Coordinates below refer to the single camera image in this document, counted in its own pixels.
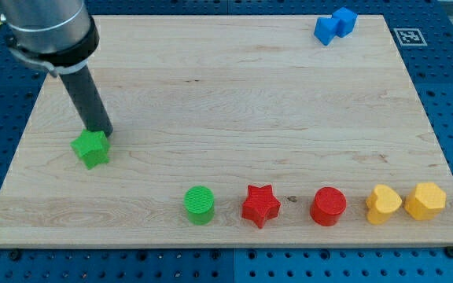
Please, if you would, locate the blue cube block right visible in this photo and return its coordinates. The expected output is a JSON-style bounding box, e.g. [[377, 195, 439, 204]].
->
[[332, 7, 358, 38]]

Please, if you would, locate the white fiducial marker tag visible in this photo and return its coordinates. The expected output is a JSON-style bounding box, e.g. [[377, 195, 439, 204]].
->
[[393, 28, 427, 47]]

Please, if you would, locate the yellow heart block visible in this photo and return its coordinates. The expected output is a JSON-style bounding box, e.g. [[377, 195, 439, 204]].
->
[[366, 184, 402, 225]]

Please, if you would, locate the wooden board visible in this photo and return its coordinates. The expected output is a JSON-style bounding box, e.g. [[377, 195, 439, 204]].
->
[[0, 15, 453, 249]]

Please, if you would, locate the red cylinder block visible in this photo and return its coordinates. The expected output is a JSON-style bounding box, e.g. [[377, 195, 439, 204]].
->
[[310, 187, 347, 226]]

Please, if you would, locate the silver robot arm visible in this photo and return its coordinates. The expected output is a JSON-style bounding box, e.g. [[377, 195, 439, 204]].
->
[[0, 0, 99, 77]]

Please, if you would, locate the green cylinder block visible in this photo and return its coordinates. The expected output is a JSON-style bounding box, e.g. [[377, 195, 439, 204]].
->
[[183, 186, 215, 225]]

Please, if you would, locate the blue cube block left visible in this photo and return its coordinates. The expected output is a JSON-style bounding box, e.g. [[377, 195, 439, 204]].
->
[[314, 17, 339, 46]]

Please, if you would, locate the green star block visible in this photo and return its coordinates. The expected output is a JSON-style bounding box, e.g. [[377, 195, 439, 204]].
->
[[70, 130, 110, 170]]

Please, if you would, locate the blue cube block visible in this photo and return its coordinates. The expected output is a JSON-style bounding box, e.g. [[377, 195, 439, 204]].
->
[[332, 7, 358, 38], [314, 17, 339, 46]]

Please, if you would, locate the red star block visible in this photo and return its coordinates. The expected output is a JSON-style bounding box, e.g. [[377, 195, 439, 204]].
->
[[241, 184, 281, 229]]

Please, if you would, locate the yellow hexagon block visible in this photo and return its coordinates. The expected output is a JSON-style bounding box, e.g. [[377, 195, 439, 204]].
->
[[404, 182, 447, 221]]

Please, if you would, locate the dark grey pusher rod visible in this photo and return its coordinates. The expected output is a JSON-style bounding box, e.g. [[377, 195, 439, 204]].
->
[[60, 65, 113, 138]]

